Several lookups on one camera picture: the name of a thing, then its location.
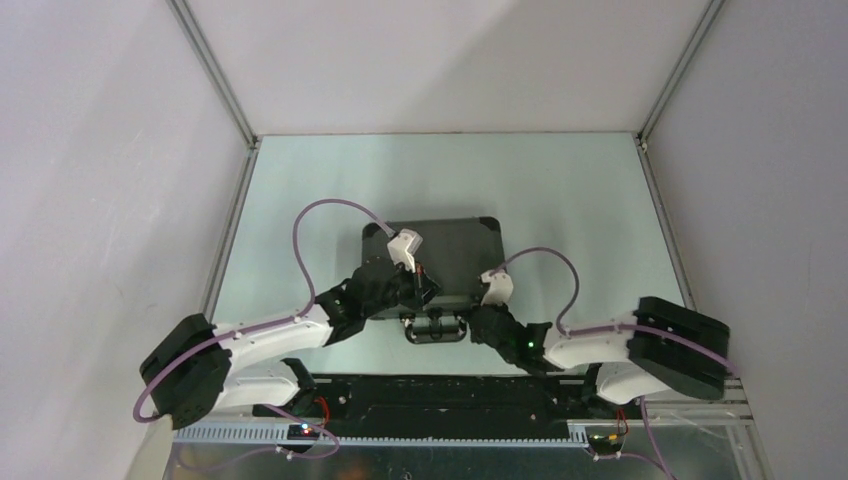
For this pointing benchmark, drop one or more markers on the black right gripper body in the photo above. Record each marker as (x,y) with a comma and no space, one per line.
(500,308)

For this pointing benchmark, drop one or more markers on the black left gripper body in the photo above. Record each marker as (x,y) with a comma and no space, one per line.
(406,291)

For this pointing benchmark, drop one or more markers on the black poker case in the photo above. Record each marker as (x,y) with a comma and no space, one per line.
(454,252)

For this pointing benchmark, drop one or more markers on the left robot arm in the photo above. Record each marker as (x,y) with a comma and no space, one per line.
(200,367)

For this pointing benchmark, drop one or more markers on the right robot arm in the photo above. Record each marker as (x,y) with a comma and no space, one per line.
(658,347)

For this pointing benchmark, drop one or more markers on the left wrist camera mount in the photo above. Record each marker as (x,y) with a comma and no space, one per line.
(402,248)

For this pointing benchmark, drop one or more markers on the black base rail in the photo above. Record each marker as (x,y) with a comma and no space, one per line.
(455,407)

